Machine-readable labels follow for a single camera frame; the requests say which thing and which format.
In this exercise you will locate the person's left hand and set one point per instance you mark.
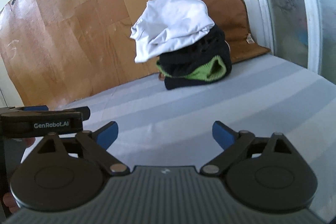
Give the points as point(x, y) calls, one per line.
point(8, 198)

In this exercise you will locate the blue grey striped bedsheet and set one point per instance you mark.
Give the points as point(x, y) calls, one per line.
point(166, 136)

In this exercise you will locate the brown cushion mat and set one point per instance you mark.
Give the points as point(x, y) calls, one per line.
point(232, 17)

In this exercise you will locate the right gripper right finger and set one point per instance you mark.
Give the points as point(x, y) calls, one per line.
point(234, 145)

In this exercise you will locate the wood pattern board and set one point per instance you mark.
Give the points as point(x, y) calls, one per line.
point(60, 51)

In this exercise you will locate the white small garment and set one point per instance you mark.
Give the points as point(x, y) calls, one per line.
point(169, 25)

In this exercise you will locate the black green folded clothes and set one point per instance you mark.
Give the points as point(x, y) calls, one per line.
point(205, 62)

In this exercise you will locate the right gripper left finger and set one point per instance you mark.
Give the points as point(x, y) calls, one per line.
point(95, 144)

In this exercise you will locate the white window frame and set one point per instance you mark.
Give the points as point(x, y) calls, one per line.
point(300, 31)

